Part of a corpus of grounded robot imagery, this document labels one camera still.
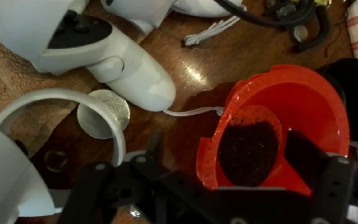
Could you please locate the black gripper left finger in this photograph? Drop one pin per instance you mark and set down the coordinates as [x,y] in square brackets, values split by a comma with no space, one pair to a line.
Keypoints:
[102,188]

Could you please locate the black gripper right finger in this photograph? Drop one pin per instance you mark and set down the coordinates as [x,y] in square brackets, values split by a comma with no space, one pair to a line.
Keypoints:
[333,180]

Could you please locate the orange plastic bowl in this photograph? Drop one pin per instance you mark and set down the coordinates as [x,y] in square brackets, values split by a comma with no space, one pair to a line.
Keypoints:
[286,98]

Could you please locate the small glass jar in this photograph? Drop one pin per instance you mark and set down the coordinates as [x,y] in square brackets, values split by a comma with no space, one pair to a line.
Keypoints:
[94,123]

